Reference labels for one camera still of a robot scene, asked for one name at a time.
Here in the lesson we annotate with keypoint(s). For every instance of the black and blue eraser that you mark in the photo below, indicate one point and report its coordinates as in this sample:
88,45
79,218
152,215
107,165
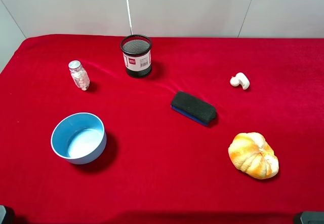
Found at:
193,108

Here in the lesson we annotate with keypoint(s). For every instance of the blue bowl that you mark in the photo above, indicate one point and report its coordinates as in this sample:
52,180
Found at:
79,138

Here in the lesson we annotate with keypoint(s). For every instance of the clear bottle of white pills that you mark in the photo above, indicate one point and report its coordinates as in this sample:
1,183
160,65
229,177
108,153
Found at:
79,75

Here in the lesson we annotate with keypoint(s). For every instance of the small white duck toy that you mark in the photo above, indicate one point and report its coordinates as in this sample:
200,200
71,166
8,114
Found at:
240,79

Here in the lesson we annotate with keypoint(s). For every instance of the white thin pole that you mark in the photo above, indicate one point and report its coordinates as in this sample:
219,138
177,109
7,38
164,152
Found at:
129,16

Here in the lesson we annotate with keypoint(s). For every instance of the red table cloth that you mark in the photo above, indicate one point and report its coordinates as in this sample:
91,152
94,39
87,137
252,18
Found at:
158,165

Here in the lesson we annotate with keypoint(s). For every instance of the orange pumpkin-shaped bread toy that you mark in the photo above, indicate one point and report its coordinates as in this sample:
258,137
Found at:
251,154

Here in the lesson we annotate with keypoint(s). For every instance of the black mesh pen holder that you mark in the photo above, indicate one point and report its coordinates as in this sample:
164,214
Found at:
136,51

